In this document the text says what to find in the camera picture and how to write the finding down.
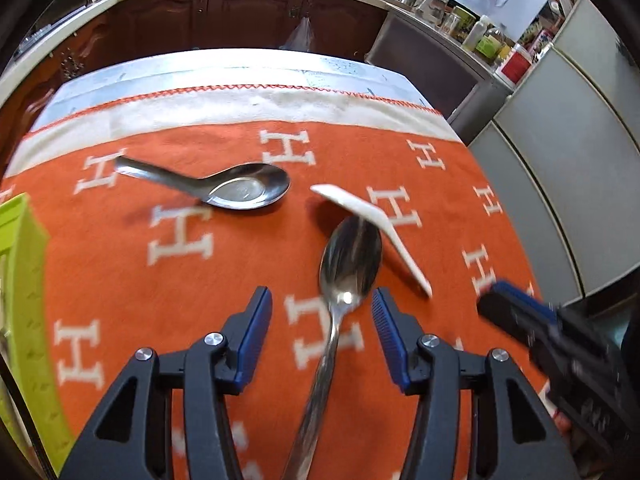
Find row of seasoning jars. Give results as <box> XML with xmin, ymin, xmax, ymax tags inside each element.
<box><xmin>450</xmin><ymin>7</ymin><xmax>556</xmax><ymax>86</ymax></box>

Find green plastic utensil tray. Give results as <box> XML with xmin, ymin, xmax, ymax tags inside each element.
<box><xmin>0</xmin><ymin>192</ymin><xmax>76</xmax><ymax>478</ymax></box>

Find stainless steel cabinet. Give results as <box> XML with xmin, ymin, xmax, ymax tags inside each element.
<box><xmin>365</xmin><ymin>10</ymin><xmax>513</xmax><ymax>133</ymax></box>

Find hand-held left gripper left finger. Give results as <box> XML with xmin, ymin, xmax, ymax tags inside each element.
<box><xmin>60</xmin><ymin>286</ymin><xmax>275</xmax><ymax>480</ymax></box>

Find white ceramic spoon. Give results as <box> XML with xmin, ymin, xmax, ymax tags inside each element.
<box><xmin>310</xmin><ymin>183</ymin><xmax>433</xmax><ymax>297</ymax></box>

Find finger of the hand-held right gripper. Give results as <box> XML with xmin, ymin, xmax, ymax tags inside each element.
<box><xmin>476</xmin><ymin>290</ymin><xmax>551</xmax><ymax>361</ymax></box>
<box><xmin>492</xmin><ymin>281</ymin><xmax>563</xmax><ymax>328</ymax></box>

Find steel soup spoon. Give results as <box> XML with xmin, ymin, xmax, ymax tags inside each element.
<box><xmin>114</xmin><ymin>155</ymin><xmax>292</xmax><ymax>211</ymax></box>

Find long steel spoon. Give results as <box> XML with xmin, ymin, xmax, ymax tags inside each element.
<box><xmin>280</xmin><ymin>215</ymin><xmax>383</xmax><ymax>480</ymax></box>

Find glass jug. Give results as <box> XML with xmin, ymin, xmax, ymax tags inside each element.
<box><xmin>415</xmin><ymin>0</ymin><xmax>453</xmax><ymax>23</ymax></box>

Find brown wooden kitchen cabinets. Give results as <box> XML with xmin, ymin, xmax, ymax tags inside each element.
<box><xmin>0</xmin><ymin>0</ymin><xmax>391</xmax><ymax>111</ymax></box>

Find grey refrigerator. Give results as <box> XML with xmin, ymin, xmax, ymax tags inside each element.
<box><xmin>467</xmin><ymin>0</ymin><xmax>640</xmax><ymax>311</ymax></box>

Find white plastic bag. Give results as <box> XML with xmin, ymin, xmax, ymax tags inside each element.
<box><xmin>282</xmin><ymin>16</ymin><xmax>315</xmax><ymax>53</ymax></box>

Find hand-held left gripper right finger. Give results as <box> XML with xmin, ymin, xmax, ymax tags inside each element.
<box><xmin>370</xmin><ymin>287</ymin><xmax>583</xmax><ymax>480</ymax></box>

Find orange printed blanket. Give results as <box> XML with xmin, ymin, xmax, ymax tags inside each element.
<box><xmin>0</xmin><ymin>85</ymin><xmax>556</xmax><ymax>480</ymax></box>

